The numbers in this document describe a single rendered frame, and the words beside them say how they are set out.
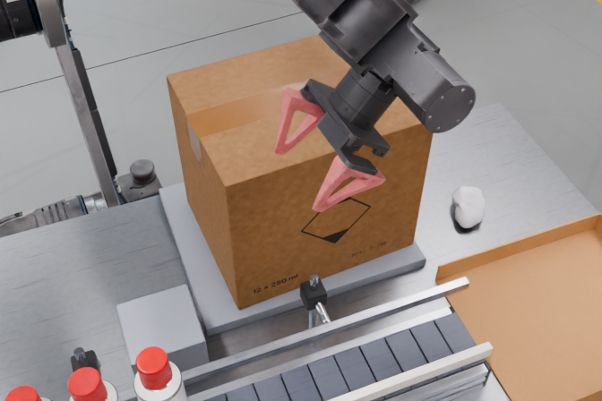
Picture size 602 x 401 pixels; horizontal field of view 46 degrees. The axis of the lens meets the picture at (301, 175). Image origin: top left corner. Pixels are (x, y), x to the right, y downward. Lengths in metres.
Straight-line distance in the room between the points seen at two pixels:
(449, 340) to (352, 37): 0.51
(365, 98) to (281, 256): 0.35
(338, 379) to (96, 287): 0.41
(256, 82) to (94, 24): 2.28
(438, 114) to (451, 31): 2.47
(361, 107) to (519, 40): 2.45
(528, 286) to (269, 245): 0.42
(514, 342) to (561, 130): 1.73
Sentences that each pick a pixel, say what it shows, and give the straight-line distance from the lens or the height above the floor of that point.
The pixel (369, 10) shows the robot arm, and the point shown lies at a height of 1.39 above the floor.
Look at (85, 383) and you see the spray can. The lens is 0.78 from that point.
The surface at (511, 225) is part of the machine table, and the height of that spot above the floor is 0.83.
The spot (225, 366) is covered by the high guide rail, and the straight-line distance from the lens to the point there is 0.90.
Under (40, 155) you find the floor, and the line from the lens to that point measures 2.66.
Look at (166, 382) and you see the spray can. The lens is 0.79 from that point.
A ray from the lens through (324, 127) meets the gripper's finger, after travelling 0.73.
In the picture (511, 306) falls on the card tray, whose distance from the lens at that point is 1.14.
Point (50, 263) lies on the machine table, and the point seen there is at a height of 0.83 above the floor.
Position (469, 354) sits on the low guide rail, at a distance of 0.98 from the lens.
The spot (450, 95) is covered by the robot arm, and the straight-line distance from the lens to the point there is 0.67.
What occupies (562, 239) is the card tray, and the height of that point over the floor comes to 0.83.
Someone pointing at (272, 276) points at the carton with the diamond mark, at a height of 0.91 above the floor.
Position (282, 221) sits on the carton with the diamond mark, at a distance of 0.95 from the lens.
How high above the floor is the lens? 1.74
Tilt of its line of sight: 46 degrees down
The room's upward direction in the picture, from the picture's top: straight up
